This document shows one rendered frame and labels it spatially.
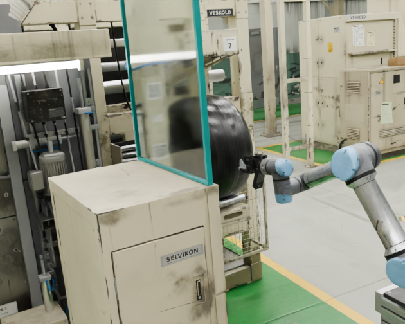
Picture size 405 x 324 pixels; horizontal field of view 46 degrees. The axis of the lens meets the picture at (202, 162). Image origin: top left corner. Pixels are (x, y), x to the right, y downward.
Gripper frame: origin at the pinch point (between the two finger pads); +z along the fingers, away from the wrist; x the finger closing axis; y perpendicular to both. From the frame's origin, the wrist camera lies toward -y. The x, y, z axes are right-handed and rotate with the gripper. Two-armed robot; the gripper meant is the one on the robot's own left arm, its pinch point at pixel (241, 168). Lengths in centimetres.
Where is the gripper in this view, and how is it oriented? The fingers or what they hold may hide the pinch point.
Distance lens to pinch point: 234.7
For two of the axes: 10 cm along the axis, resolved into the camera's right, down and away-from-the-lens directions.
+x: -8.6, 1.8, -4.8
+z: -5.0, -0.3, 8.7
